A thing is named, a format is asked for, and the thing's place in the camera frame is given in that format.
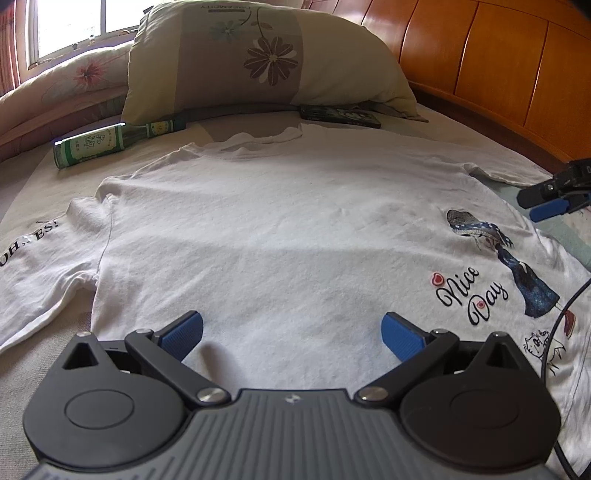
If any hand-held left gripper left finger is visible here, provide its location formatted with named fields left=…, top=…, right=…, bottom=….
left=62, top=310, right=232, bottom=409

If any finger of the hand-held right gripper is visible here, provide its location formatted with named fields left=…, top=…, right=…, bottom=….
left=516, top=159, right=591, bottom=209
left=529, top=194, right=591, bottom=223

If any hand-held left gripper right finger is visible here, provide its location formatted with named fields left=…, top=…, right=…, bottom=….
left=355, top=312, right=528, bottom=409

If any white printed t-shirt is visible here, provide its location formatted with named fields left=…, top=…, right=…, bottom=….
left=0, top=124, right=591, bottom=472

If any wooden bed headboard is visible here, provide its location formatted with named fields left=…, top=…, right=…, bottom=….
left=300, top=0, right=591, bottom=176

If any green glass bottle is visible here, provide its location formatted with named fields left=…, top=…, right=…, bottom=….
left=53, top=119, right=188, bottom=171

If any floral patchwork pillow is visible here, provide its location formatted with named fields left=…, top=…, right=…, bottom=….
left=121, top=0, right=430, bottom=127

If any folded pink floral quilt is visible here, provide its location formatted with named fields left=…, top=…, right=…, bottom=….
left=0, top=41, right=139, bottom=162

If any window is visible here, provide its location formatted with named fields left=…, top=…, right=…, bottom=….
left=25, top=0, right=155, bottom=70

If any pink striped curtain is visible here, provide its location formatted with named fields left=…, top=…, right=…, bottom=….
left=0, top=0, right=31, bottom=100

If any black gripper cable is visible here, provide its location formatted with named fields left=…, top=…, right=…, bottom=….
left=538, top=277, right=591, bottom=480

